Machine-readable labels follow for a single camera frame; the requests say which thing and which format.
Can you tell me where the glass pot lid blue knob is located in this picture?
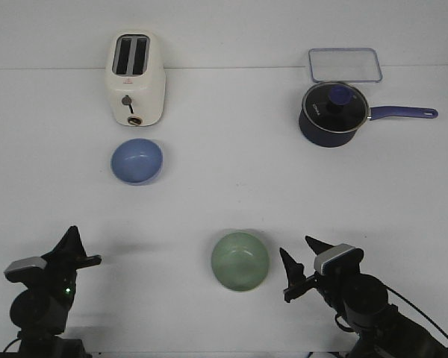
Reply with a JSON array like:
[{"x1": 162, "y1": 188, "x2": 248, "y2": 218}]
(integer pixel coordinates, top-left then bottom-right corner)
[{"x1": 302, "y1": 81, "x2": 370, "y2": 134}]

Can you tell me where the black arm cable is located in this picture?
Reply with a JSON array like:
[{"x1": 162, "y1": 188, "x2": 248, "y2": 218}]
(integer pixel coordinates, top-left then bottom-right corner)
[{"x1": 380, "y1": 283, "x2": 448, "y2": 354}]

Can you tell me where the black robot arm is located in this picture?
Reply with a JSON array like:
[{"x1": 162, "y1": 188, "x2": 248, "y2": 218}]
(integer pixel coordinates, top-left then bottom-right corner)
[
  {"x1": 279, "y1": 236, "x2": 448, "y2": 357},
  {"x1": 4, "y1": 225, "x2": 102, "y2": 357}
]

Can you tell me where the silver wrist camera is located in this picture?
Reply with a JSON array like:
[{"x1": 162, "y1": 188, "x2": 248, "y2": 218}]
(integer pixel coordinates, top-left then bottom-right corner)
[
  {"x1": 314, "y1": 243, "x2": 364, "y2": 276},
  {"x1": 4, "y1": 257, "x2": 47, "y2": 284}
]

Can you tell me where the green bowl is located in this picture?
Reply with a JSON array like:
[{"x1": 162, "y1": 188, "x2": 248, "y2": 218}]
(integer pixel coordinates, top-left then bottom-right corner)
[{"x1": 211, "y1": 231, "x2": 270, "y2": 292}]

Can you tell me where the blue bowl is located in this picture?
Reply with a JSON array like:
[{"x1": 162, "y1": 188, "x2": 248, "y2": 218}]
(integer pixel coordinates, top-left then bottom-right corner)
[{"x1": 110, "y1": 138, "x2": 164, "y2": 186}]

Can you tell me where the white two-slot toaster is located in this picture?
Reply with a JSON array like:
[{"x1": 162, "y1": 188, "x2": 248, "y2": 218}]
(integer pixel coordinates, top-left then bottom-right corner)
[{"x1": 105, "y1": 30, "x2": 166, "y2": 127}]

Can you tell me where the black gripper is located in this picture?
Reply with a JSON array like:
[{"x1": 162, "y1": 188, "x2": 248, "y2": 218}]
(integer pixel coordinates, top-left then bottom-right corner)
[
  {"x1": 279, "y1": 236, "x2": 361, "y2": 310},
  {"x1": 23, "y1": 225, "x2": 102, "y2": 298}
]

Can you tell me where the dark blue saucepan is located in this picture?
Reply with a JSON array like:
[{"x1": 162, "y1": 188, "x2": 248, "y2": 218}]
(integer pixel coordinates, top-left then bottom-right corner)
[{"x1": 298, "y1": 104, "x2": 438, "y2": 148}]

